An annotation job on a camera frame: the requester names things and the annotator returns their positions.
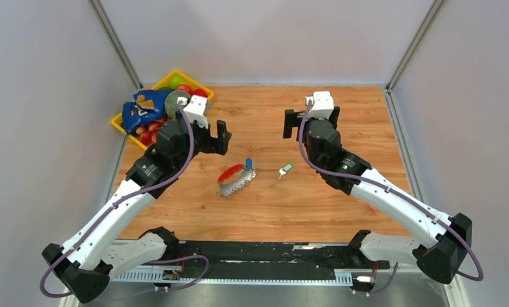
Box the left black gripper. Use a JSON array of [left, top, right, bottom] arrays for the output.
[[173, 117, 230, 172]]

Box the key with blue tag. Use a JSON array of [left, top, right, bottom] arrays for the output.
[[245, 158, 253, 169]]

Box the metal key holder red handle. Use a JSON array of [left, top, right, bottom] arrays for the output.
[[217, 164, 257, 198]]

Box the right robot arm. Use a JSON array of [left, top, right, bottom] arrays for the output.
[[283, 107, 484, 284]]

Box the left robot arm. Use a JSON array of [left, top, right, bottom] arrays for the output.
[[40, 119, 231, 303]]

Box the red tomato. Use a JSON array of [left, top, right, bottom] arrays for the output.
[[191, 88, 208, 98]]

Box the key with green tag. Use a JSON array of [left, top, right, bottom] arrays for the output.
[[279, 163, 294, 179]]

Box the green melon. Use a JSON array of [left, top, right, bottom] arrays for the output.
[[164, 90, 191, 119]]

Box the red apple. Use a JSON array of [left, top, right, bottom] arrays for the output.
[[175, 84, 192, 94]]

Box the bunch of red cherries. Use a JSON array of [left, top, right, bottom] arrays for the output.
[[134, 117, 169, 146]]

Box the green apple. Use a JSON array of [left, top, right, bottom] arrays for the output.
[[168, 74, 186, 90]]

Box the blue snack bag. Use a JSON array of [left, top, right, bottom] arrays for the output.
[[121, 88, 172, 134]]

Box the yellow plastic bin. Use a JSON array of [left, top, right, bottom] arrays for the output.
[[111, 70, 214, 150]]

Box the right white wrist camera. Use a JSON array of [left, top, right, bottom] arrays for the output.
[[305, 91, 334, 120]]

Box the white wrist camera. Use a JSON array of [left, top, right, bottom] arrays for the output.
[[177, 95, 210, 129], [305, 91, 334, 120]]

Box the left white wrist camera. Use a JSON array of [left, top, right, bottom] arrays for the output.
[[177, 95, 210, 129]]

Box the right frame post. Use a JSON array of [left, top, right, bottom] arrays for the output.
[[386, 0, 446, 93]]

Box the frame post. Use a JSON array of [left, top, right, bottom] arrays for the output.
[[386, 0, 446, 93], [88, 0, 143, 90]]

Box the left frame post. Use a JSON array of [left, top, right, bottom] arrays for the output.
[[88, 0, 143, 90]]

